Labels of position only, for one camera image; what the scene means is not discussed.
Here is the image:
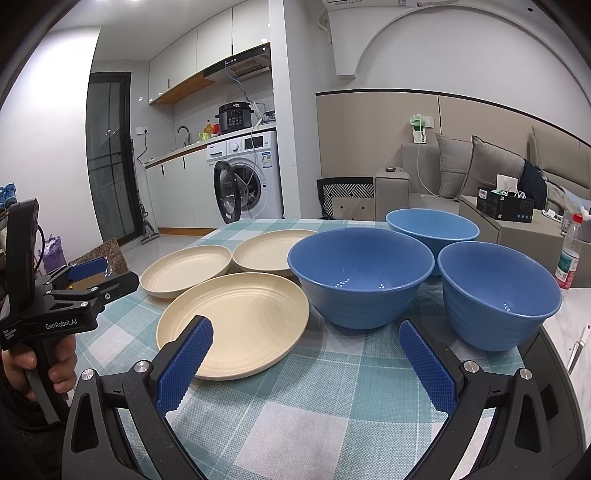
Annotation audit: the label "cream plate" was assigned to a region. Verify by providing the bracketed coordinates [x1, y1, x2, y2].
[155, 273, 310, 381]
[232, 229, 315, 277]
[140, 245, 232, 299]

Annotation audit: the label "cream plate front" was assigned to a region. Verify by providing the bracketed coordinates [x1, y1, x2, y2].
[155, 273, 310, 381]

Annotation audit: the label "large blue bowl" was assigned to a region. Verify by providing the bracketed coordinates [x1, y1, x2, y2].
[287, 228, 435, 330]

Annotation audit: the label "blue bowl back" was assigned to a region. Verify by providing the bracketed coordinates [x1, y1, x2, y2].
[386, 208, 480, 277]

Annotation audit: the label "white kitchen base cabinets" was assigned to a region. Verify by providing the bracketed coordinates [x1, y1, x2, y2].
[146, 149, 223, 229]

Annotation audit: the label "person's left hand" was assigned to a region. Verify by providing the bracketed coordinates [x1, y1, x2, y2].
[2, 335, 77, 401]

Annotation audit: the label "purple bag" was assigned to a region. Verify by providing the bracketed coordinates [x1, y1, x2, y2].
[42, 235, 67, 273]

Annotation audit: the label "cardboard box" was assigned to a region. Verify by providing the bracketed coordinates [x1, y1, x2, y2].
[69, 238, 128, 290]

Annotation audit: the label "teal checkered tablecloth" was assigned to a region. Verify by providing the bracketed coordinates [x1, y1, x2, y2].
[73, 217, 528, 480]

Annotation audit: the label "black glass door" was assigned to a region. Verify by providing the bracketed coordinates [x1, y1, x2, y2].
[86, 72, 142, 245]

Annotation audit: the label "plastic water bottle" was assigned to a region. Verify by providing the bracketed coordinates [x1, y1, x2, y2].
[554, 213, 584, 296]

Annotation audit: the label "grey bedside cabinet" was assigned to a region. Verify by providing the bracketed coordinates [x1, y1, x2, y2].
[459, 196, 563, 274]

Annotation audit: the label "white washing machine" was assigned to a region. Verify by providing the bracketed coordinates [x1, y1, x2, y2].
[206, 130, 283, 224]

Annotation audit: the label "white charger box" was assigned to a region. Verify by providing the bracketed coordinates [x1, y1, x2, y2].
[496, 174, 519, 192]

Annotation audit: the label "black pressure cooker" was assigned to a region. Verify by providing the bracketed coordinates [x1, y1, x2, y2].
[215, 102, 253, 134]

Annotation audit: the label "white upper cabinets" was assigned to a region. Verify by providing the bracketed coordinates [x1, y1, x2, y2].
[148, 1, 270, 105]

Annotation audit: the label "grey cushion right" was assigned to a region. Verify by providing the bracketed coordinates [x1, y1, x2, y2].
[460, 135, 526, 196]

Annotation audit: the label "grey cushion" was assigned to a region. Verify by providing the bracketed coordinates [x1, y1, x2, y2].
[460, 135, 526, 196]
[436, 134, 473, 199]

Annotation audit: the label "grey cushion left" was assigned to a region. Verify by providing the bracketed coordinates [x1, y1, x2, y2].
[436, 134, 473, 199]

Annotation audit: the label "grey sofa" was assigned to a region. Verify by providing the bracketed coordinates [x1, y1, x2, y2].
[374, 127, 590, 221]

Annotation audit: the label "white power strip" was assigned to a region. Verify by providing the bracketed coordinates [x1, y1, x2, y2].
[409, 114, 435, 144]

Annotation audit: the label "range hood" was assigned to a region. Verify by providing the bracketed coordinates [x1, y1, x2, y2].
[204, 43, 271, 84]

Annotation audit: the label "white handled knife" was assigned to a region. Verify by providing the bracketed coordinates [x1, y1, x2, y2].
[567, 324, 591, 375]

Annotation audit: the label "black box with cables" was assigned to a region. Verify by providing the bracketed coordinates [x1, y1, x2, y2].
[477, 189, 535, 223]

